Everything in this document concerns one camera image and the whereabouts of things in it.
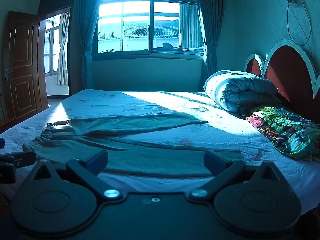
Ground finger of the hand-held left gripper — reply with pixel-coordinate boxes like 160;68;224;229
0;151;37;168

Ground long teal curtain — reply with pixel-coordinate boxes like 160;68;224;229
195;0;227;77
75;0;107;90

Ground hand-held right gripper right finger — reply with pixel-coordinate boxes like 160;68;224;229
189;150;282;202

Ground folded white duvet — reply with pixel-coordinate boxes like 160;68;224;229
204;70;282;117

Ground balcony window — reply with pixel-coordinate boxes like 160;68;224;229
44;14;62;75

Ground hanging wall cable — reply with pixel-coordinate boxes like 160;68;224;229
286;0;313;47

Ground pale balcony curtain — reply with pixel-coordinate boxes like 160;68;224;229
57;12;71;86

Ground bed with floral sheet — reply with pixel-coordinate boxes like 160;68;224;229
0;89;320;215

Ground brown wooden door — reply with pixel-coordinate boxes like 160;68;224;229
2;11;49;120

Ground sheer window curtain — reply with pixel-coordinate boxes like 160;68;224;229
179;0;206;50

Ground large bedroom window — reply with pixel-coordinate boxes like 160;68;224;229
92;0;208;61

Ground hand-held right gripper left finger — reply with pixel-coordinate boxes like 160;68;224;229
31;149;124;202

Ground red and white headboard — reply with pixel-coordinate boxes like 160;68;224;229
245;39;320;125

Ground colourful printed pillow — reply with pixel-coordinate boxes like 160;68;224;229
246;106;320;163

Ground dark cloth on sill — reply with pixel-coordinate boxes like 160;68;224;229
152;42;186;52

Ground grey-green pants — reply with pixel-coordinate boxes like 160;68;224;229
22;112;242;178

